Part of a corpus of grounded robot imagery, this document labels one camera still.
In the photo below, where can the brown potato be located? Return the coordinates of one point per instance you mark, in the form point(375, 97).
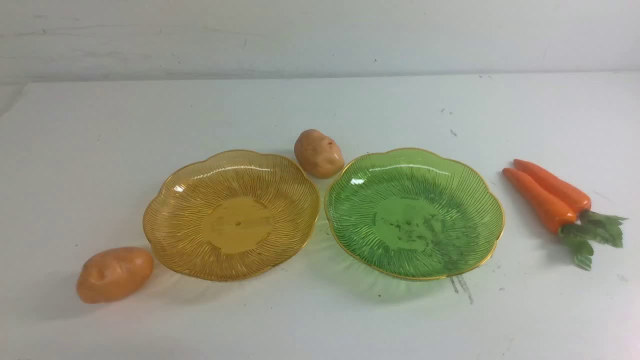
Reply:
point(318, 154)

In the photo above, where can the orange potato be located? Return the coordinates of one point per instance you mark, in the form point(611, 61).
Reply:
point(114, 274)

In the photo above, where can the orange carrot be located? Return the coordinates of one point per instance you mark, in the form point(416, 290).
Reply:
point(555, 216)
point(602, 228)

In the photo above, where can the green plastic flower plate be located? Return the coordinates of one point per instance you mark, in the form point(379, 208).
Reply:
point(414, 215)

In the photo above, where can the yellow plastic flower plate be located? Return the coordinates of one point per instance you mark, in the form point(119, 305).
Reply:
point(232, 216)

